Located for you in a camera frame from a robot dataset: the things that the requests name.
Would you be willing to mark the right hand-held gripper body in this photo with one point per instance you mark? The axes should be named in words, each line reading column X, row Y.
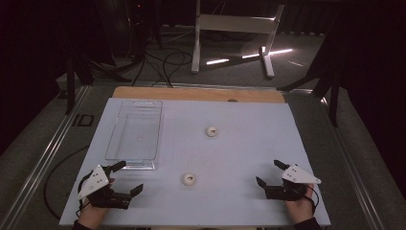
column 287, row 192

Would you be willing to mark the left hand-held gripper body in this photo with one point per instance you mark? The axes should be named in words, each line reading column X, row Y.
column 107, row 196

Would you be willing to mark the clear plastic container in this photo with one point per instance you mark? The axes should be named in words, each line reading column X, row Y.
column 135, row 134

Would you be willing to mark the person's right hand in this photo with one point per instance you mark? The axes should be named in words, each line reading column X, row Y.
column 301, row 209

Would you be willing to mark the person's left hand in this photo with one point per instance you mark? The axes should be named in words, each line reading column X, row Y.
column 92, row 214

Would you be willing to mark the black angled stand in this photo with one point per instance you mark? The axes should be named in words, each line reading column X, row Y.
column 333, row 96

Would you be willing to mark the black tripod stand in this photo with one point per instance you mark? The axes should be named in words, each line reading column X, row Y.
column 71, row 83

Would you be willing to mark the wooden board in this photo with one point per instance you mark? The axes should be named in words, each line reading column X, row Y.
column 191, row 94

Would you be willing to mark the black rectangular bracket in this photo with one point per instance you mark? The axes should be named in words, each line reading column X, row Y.
column 83, row 120

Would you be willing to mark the aluminium floor rail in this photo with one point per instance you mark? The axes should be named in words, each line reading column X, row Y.
column 41, row 159
column 351, row 179

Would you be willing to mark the white metal stand frame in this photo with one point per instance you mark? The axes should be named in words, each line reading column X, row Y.
column 234, row 24

